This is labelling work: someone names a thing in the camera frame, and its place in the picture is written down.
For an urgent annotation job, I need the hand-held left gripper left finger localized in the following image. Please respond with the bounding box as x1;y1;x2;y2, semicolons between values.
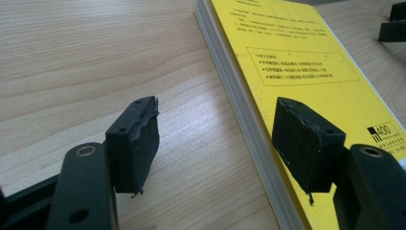
104;95;161;197

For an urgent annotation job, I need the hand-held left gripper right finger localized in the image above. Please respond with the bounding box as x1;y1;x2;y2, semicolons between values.
271;96;348;205

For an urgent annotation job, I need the yellow book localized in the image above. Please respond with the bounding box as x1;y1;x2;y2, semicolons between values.
194;0;406;230

